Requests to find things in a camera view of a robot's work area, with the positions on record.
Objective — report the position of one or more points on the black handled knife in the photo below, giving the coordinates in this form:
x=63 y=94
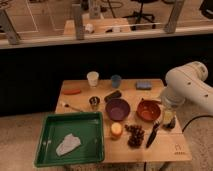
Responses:
x=153 y=134

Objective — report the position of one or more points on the bunch of dark grapes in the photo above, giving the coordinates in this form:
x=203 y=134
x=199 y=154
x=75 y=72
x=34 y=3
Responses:
x=136 y=135

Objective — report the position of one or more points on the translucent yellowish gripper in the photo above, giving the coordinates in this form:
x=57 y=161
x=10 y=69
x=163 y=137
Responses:
x=168 y=120

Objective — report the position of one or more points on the small metal cup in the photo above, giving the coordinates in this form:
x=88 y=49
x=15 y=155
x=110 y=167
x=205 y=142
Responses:
x=94 y=102

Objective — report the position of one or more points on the white paper cup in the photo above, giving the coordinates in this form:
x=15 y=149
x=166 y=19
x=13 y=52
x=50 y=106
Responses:
x=93 y=78

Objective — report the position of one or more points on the green plastic tray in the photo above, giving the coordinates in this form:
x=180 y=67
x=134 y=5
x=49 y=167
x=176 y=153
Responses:
x=88 y=126

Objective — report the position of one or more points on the orange-brown bowl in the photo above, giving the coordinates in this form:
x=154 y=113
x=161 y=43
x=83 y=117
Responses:
x=148 y=110

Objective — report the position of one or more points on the purple bowl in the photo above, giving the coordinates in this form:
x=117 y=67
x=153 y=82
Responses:
x=117 y=109

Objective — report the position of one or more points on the black office chair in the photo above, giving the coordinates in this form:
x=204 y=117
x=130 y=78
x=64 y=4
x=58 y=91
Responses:
x=138 y=15

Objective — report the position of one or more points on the blue sponge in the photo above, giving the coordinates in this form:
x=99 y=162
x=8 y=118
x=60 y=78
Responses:
x=141 y=85

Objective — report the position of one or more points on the black rectangular block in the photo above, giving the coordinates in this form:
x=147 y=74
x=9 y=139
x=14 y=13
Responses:
x=115 y=94

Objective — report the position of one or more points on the yellow orange cup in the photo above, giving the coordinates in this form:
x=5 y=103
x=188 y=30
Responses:
x=116 y=130

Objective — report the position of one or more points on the white crumpled cloth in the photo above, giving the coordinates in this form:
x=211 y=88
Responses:
x=69 y=143

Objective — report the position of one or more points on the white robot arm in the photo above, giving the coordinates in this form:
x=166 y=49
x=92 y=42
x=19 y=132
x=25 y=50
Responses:
x=187 y=82

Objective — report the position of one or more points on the blue cup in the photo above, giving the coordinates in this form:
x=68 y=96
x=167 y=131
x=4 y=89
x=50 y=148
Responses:
x=116 y=81

